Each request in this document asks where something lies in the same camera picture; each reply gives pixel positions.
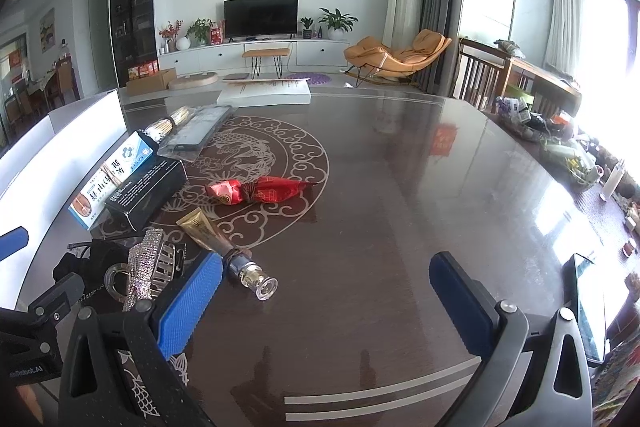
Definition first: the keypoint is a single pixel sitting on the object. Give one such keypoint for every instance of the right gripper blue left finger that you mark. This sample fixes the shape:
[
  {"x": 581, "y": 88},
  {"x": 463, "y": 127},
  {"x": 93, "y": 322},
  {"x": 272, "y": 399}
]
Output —
[{"x": 182, "y": 303}]

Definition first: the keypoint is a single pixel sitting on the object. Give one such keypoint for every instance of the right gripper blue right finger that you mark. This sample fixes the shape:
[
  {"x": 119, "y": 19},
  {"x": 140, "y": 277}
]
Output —
[{"x": 468, "y": 304}]

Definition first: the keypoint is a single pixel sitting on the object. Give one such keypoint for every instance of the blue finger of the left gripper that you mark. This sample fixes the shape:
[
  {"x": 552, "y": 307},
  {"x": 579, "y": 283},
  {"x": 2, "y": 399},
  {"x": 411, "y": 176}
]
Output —
[{"x": 13, "y": 241}]

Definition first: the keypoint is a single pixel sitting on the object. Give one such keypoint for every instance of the silver hair claw clip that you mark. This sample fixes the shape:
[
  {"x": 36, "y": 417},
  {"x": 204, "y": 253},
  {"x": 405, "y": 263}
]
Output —
[{"x": 169, "y": 265}]

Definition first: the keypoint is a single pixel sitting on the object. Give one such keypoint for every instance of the blue white medicine box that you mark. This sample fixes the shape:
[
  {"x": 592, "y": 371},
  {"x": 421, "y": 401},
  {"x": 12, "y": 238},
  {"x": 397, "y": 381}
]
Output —
[{"x": 123, "y": 163}]

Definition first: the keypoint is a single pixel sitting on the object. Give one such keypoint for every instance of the gold cosmetic tube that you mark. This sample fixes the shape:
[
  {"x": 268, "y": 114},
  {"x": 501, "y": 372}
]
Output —
[{"x": 239, "y": 265}]

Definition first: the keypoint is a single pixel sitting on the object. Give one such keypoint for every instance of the black rectangular box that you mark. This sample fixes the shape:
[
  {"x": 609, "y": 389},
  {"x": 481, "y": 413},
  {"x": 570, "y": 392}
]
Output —
[{"x": 137, "y": 200}]

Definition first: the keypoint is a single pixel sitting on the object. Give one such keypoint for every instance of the red candy wrapper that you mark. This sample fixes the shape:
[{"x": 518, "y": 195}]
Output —
[{"x": 268, "y": 189}]

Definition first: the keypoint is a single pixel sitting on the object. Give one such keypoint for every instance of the white storage box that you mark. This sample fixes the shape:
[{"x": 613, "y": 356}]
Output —
[{"x": 42, "y": 170}]

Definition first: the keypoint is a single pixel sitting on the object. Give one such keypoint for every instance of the clear plastic phone case pack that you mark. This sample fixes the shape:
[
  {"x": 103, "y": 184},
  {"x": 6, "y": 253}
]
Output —
[{"x": 190, "y": 137}]

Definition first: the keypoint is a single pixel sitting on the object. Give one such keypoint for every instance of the silver foil package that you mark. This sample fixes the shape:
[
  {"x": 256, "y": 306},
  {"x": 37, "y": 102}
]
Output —
[{"x": 160, "y": 129}]

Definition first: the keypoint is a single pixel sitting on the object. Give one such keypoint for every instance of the cardboard box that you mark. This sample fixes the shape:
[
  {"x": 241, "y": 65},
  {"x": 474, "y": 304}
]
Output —
[{"x": 152, "y": 83}]

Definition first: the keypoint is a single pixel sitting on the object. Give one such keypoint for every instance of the wooden side table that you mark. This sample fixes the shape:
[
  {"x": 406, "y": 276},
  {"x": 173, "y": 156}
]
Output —
[{"x": 548, "y": 94}]

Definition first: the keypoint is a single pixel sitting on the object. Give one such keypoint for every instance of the white flat box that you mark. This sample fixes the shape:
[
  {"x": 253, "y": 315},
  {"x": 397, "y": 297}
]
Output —
[{"x": 258, "y": 93}]

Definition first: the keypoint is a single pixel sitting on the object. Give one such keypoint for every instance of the wooden chair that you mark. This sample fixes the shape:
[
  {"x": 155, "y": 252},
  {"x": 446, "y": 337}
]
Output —
[{"x": 481, "y": 74}]

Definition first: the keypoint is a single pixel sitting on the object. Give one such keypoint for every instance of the red flower vase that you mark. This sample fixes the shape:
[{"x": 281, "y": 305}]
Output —
[{"x": 173, "y": 41}]

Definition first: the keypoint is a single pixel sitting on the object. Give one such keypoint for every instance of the white tv cabinet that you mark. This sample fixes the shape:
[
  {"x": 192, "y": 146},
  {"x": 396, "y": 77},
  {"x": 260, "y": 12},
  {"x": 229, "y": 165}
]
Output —
[{"x": 307, "y": 55}]

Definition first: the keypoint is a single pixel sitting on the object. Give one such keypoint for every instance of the orange rocking lounge chair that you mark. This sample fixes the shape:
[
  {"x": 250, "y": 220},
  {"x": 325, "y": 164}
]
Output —
[{"x": 369, "y": 58}]

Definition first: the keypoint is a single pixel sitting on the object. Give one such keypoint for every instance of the small wooden bench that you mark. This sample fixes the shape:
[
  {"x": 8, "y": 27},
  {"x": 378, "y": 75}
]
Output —
[{"x": 256, "y": 56}]

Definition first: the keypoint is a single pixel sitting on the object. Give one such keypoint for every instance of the purple round mat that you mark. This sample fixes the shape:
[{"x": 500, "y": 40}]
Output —
[{"x": 311, "y": 78}]

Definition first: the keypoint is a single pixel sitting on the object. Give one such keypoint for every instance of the black display shelf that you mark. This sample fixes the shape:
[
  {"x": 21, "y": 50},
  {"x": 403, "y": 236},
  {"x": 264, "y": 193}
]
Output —
[{"x": 132, "y": 35}]

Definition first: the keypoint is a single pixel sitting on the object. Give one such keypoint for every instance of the green potted plant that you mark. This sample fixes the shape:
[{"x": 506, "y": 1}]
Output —
[{"x": 337, "y": 23}]

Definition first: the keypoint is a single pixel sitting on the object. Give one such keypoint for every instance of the black television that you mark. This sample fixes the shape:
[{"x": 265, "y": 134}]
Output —
[{"x": 260, "y": 18}]

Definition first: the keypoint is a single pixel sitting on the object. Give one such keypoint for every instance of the white sheer curtain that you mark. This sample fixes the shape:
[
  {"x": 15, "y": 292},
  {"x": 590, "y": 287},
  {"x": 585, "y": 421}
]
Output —
[{"x": 574, "y": 26}]

